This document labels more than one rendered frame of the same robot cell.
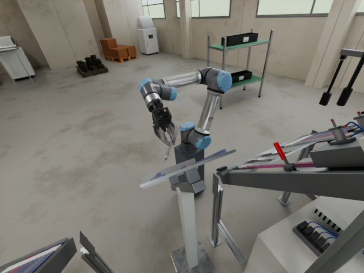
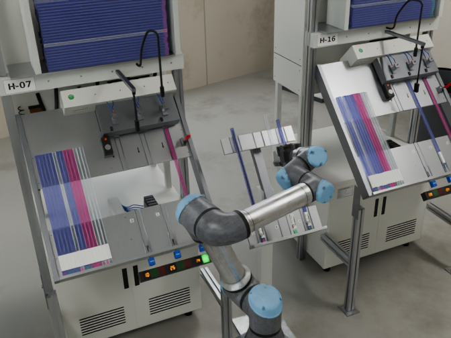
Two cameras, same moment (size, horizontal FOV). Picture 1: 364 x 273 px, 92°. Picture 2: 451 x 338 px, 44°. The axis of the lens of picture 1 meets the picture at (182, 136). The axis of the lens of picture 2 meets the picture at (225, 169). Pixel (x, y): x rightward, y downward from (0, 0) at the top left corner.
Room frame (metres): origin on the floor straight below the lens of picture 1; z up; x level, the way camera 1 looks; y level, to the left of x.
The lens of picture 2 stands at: (2.61, -0.21, 2.07)
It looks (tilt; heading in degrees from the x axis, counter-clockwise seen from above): 28 degrees down; 179
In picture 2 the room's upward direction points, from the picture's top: 1 degrees counter-clockwise
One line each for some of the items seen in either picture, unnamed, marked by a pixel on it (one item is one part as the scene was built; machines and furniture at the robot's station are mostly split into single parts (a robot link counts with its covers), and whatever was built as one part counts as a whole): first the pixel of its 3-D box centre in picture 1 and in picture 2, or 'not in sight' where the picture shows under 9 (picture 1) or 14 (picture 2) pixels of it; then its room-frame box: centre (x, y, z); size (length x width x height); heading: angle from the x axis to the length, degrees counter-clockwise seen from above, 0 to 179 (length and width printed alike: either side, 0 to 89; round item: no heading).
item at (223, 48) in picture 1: (236, 69); not in sight; (3.10, -1.05, 0.55); 0.91 x 0.46 x 1.10; 112
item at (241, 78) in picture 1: (235, 77); not in sight; (3.10, -1.05, 0.41); 0.57 x 0.17 x 0.11; 112
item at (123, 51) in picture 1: (118, 49); not in sight; (7.62, 2.11, 0.36); 1.29 x 0.98 x 0.72; 36
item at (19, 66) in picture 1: (14, 58); not in sight; (6.16, 4.97, 0.58); 2.48 x 0.61 x 1.16; 34
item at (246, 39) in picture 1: (239, 39); not in sight; (3.10, -1.05, 1.01); 0.57 x 0.17 x 0.11; 112
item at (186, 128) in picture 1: (188, 131); (264, 307); (1.11, -0.05, 0.72); 0.13 x 0.12 x 0.14; 33
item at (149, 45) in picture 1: (147, 36); not in sight; (8.14, 1.01, 0.65); 0.67 x 0.59 x 1.31; 34
